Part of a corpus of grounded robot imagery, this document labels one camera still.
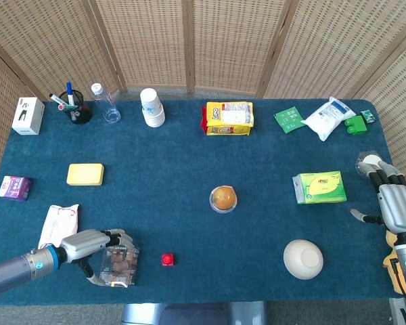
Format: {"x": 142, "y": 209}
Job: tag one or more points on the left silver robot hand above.
{"x": 84, "y": 243}

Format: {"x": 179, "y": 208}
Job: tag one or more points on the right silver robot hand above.
{"x": 399, "y": 206}

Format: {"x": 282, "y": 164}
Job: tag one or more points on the clear box of brown capsules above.
{"x": 120, "y": 264}

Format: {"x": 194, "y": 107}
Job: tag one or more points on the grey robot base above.
{"x": 189, "y": 313}

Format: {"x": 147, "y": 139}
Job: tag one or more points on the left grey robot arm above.
{"x": 20, "y": 271}

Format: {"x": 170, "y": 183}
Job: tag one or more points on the white cardboard box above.
{"x": 27, "y": 115}

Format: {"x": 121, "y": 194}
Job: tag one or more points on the pink wet wipes pack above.
{"x": 59, "y": 221}

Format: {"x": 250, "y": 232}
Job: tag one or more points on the orange plush toy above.
{"x": 390, "y": 264}

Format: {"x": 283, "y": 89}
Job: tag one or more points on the clear plastic cup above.
{"x": 360, "y": 159}

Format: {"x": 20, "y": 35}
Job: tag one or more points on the yellow sponge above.
{"x": 85, "y": 174}

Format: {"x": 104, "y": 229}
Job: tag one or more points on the green tissue pack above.
{"x": 321, "y": 188}

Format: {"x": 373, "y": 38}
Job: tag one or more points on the small red toy brick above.
{"x": 168, "y": 260}

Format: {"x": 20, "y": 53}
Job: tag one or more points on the purple pad pack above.
{"x": 15, "y": 188}

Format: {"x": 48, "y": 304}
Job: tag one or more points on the green toy brick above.
{"x": 356, "y": 125}

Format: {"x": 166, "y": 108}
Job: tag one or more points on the small green white packet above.
{"x": 368, "y": 115}

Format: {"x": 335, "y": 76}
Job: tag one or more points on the blue felt table cover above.
{"x": 155, "y": 162}

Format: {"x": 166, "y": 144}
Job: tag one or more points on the beige upturned bowl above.
{"x": 302, "y": 259}

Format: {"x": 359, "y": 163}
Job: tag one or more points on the white plastic packet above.
{"x": 328, "y": 118}

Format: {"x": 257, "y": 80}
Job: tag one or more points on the black mesh pen holder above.
{"x": 81, "y": 115}

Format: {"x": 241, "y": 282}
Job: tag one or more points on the green marker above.
{"x": 71, "y": 108}

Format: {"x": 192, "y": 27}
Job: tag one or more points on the clear plastic water bottle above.
{"x": 106, "y": 105}

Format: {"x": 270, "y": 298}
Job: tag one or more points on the flat green sachet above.
{"x": 288, "y": 119}

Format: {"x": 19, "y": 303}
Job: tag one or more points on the orange bun in clear dome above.
{"x": 223, "y": 199}

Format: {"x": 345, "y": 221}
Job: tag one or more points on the white marker with red band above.
{"x": 55, "y": 99}

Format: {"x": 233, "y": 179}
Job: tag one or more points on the stack of white paper cups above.
{"x": 152, "y": 111}

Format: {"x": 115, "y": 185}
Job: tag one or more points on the blue marker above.
{"x": 69, "y": 91}

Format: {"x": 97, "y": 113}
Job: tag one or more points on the yellow Lipo snack package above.
{"x": 228, "y": 118}

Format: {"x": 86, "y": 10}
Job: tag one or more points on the wicker folding screen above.
{"x": 223, "y": 44}

